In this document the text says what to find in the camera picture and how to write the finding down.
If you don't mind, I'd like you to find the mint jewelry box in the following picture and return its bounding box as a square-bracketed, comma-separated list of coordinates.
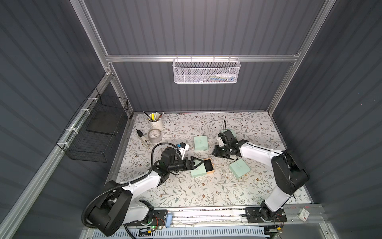
[229, 158, 251, 179]
[230, 129, 237, 138]
[194, 135, 209, 151]
[191, 158, 215, 178]

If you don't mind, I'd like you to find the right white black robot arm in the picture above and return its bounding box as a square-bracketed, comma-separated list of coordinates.
[212, 130, 310, 222]

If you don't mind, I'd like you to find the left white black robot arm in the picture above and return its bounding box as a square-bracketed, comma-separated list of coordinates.
[81, 143, 204, 237]

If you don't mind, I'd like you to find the floral table mat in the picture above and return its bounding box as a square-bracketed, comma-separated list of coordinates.
[107, 111, 312, 209]

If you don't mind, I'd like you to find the clear tape roll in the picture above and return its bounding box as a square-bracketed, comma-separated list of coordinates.
[147, 128, 163, 144]

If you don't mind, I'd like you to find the black marker pen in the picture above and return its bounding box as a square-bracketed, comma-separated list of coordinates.
[137, 130, 151, 149]

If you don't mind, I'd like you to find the white pen holder cup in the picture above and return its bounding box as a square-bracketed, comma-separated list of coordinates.
[143, 111, 164, 131]

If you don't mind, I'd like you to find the white perforated front panel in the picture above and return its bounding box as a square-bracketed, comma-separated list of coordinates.
[91, 226, 266, 239]

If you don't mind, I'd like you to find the white square tag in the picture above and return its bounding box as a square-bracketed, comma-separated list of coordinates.
[298, 208, 310, 222]

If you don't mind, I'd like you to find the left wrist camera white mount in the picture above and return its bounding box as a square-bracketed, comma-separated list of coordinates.
[177, 142, 190, 160]

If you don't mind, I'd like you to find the blue cylinder on rail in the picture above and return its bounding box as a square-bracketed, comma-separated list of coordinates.
[165, 213, 174, 228]

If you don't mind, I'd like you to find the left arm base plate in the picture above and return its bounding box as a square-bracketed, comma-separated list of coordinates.
[127, 209, 168, 227]

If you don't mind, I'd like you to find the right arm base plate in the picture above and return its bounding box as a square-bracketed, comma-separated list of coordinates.
[241, 206, 287, 223]

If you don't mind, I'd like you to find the white wire wall basket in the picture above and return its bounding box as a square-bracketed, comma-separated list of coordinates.
[172, 56, 241, 84]

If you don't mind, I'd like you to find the black wire side basket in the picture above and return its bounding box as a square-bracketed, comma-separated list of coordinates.
[56, 90, 129, 163]

